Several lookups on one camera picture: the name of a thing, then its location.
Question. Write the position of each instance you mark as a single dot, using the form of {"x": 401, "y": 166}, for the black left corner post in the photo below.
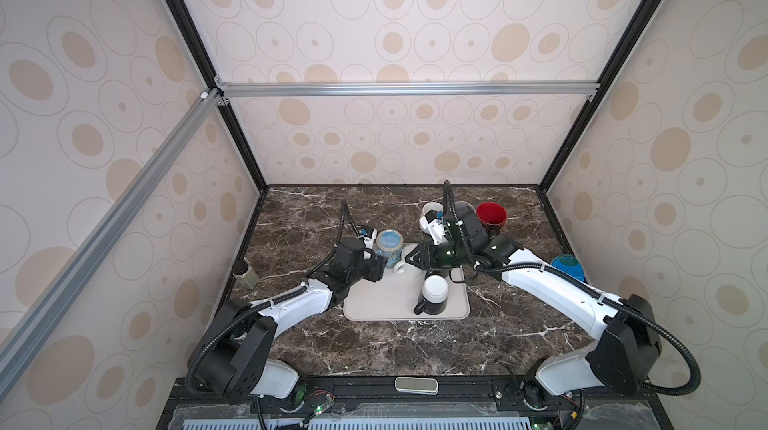
{"x": 189, "y": 32}

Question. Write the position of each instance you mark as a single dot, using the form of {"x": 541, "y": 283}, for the beige plastic tray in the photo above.
{"x": 395, "y": 296}

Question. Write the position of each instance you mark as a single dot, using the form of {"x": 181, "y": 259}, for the diagonal aluminium rail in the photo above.
{"x": 49, "y": 309}

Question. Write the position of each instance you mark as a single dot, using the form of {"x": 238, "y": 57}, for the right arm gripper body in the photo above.
{"x": 443, "y": 256}

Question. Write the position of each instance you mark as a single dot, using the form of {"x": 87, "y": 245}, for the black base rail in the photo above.
{"x": 461, "y": 402}

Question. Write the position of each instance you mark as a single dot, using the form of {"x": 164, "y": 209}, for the black skull mug red inside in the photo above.
{"x": 492, "y": 216}

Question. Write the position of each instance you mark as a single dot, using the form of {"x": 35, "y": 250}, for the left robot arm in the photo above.
{"x": 232, "y": 359}

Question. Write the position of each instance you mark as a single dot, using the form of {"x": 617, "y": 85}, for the white ribbed mug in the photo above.
{"x": 430, "y": 211}

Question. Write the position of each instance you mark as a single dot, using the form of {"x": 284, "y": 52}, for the plain white mug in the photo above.
{"x": 403, "y": 266}

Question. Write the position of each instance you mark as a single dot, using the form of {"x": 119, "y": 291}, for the pink iridescent mug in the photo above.
{"x": 464, "y": 209}

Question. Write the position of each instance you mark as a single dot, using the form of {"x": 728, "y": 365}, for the grey oval base badge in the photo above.
{"x": 416, "y": 385}

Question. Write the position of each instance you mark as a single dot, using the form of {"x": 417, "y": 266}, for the black corner frame post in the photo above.
{"x": 627, "y": 42}

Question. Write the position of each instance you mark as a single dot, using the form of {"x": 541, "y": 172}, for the horizontal aluminium rail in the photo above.
{"x": 419, "y": 89}

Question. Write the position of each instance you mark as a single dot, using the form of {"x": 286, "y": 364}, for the blue butterfly mug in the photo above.
{"x": 389, "y": 244}

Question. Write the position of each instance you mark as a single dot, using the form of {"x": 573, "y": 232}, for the small glass jar dark lid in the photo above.
{"x": 245, "y": 275}

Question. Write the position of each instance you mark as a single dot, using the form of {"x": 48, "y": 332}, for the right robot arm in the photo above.
{"x": 624, "y": 348}

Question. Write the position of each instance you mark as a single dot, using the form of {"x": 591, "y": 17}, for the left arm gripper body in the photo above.
{"x": 371, "y": 272}

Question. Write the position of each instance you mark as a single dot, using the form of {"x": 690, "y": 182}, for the black and white mug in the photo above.
{"x": 434, "y": 296}

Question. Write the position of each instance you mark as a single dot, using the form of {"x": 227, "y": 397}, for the cup with blue lid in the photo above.
{"x": 570, "y": 265}

